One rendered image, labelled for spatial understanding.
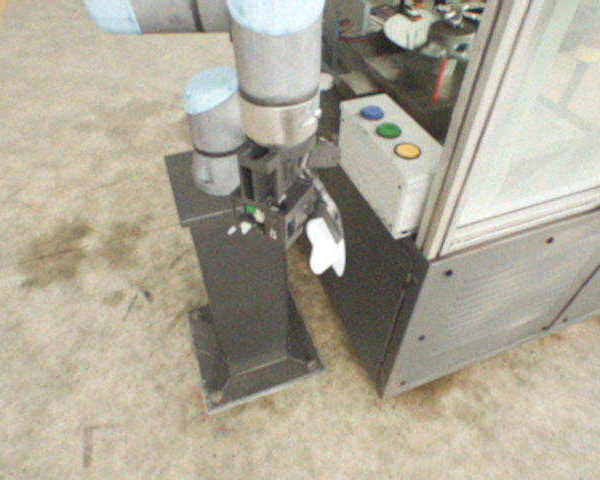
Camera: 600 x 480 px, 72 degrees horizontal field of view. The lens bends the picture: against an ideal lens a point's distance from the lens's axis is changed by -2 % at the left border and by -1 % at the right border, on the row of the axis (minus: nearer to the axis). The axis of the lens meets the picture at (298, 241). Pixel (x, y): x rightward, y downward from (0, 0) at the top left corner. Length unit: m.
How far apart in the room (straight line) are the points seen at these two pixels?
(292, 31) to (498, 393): 1.41
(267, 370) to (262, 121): 1.17
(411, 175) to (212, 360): 1.02
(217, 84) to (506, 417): 1.29
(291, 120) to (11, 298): 1.72
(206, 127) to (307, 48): 0.51
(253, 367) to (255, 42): 1.24
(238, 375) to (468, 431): 0.75
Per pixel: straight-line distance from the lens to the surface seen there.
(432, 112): 1.06
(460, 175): 0.69
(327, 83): 1.31
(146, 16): 0.47
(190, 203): 0.92
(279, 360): 1.49
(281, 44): 0.35
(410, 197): 0.77
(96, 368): 1.64
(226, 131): 0.85
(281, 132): 0.39
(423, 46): 1.10
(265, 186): 0.43
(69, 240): 2.11
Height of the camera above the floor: 1.34
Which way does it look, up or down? 47 degrees down
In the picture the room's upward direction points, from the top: straight up
